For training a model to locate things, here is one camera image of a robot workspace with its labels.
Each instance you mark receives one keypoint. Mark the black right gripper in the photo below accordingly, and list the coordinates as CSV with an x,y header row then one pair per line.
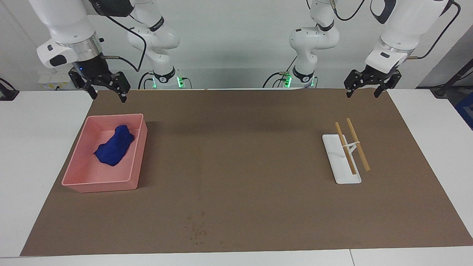
x,y
94,72

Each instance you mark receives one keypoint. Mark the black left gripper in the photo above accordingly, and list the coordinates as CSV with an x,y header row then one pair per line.
x,y
378,75

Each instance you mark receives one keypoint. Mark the blue towel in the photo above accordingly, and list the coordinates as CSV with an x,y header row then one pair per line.
x,y
112,147

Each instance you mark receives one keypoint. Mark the black stand leg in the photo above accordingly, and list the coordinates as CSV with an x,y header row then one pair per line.
x,y
441,90

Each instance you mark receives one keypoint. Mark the pink plastic bin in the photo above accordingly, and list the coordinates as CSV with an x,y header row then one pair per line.
x,y
85,173

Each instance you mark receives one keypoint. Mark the white rack with wooden rods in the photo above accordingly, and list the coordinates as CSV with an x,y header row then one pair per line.
x,y
347,178

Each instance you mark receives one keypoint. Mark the brown table mat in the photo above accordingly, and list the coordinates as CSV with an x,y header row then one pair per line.
x,y
258,166

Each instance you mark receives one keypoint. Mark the white wall socket box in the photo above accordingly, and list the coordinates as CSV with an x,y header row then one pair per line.
x,y
48,82

